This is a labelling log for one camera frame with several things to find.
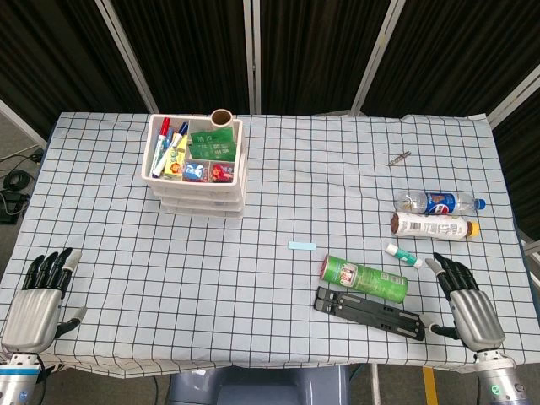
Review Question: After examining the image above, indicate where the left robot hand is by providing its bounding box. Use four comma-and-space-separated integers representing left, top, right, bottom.
1, 247, 89, 354

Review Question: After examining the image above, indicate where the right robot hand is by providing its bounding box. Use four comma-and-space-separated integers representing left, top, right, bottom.
424, 251, 506, 351

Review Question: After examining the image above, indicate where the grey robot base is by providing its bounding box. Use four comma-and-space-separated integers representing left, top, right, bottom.
166, 364, 351, 405

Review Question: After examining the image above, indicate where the white plastic drawer organizer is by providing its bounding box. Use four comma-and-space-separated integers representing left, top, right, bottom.
141, 113, 250, 219

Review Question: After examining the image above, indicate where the white green glue stick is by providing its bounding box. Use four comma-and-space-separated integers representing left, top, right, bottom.
384, 243, 424, 269

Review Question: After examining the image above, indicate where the white bottle yellow cap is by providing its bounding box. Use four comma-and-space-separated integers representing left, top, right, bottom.
390, 211, 481, 241

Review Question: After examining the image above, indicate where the black folding stand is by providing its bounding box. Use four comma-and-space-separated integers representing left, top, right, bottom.
312, 285, 426, 341

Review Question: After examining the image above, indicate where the black power adapter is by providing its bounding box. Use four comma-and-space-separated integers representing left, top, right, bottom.
0, 190, 30, 224

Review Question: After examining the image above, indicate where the green chips can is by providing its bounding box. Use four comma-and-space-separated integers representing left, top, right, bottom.
319, 254, 409, 305

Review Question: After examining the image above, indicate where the clear pepsi bottle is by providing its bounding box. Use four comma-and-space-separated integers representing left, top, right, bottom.
394, 190, 487, 215

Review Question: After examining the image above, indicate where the white table leg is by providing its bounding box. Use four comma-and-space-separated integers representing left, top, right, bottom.
370, 363, 381, 405

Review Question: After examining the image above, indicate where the yellow snack packet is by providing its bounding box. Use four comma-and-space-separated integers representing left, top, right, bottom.
162, 134, 189, 181

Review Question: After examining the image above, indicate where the checkered light blue tablecloth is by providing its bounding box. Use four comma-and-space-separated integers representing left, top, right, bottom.
0, 111, 540, 379

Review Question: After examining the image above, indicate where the blue snack packet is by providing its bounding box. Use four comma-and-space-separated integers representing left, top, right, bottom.
183, 160, 208, 182

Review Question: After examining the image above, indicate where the red capped marker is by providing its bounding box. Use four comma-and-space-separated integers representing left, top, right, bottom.
150, 117, 172, 178

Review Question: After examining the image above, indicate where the blue capped marker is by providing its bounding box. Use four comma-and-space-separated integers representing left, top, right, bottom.
152, 121, 190, 177

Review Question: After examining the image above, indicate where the red snack packet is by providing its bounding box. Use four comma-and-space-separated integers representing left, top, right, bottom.
209, 162, 235, 183

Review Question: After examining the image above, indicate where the green packet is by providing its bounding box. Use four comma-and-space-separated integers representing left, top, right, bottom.
187, 142, 236, 162
190, 127, 235, 147

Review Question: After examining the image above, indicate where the cardboard tube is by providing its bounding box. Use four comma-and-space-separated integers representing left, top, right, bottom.
210, 108, 235, 129

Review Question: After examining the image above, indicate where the black folding screen partition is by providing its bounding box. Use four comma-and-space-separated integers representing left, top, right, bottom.
0, 0, 540, 265

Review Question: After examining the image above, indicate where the black cable bundle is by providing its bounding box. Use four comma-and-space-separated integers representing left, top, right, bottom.
0, 147, 46, 193

